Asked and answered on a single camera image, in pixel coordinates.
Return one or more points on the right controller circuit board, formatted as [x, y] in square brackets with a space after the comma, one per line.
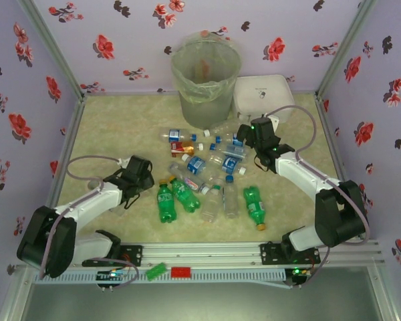
[297, 272]

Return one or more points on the green plastic soda bottle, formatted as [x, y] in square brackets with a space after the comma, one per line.
[165, 204]
[185, 197]
[254, 205]

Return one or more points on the aluminium frame post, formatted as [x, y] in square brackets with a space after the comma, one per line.
[54, 50]
[343, 50]

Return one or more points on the white plastic lidded box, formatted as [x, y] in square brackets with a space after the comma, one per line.
[264, 90]

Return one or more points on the clear bottle red white label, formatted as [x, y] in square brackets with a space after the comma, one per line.
[190, 182]

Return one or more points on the black left mount plate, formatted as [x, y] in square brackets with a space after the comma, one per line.
[135, 255]

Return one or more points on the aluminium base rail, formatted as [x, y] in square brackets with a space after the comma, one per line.
[200, 254]

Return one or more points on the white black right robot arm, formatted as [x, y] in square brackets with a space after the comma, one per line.
[304, 174]

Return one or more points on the aluminium frame leg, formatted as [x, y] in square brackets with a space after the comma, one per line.
[382, 294]
[11, 304]

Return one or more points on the green plastic block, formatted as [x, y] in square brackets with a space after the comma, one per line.
[156, 271]

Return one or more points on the tall clear bottle blue cap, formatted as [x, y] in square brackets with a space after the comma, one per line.
[231, 200]

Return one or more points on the grey translucent trash bin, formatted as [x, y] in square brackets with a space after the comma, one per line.
[204, 113]

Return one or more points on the clear bottle white cap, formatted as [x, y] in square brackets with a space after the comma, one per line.
[220, 128]

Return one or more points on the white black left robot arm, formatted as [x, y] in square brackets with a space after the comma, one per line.
[87, 200]

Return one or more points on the clear plastic bin liner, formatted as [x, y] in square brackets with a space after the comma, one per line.
[187, 90]

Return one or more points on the grey metal panel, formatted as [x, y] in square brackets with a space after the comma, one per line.
[200, 304]

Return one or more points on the crushed clear plastic bottle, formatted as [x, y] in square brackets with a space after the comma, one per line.
[215, 160]

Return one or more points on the clear bottle blue label blue cap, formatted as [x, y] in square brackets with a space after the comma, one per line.
[174, 135]

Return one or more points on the black right mount plate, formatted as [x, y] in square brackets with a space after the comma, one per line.
[270, 254]

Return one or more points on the black mount plate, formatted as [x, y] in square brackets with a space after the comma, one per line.
[135, 255]
[270, 254]

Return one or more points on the controller circuit board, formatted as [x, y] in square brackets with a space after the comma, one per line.
[297, 272]
[108, 275]

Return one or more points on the left controller circuit board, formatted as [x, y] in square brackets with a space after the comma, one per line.
[108, 275]

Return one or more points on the red plastic block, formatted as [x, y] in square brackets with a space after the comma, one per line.
[181, 272]

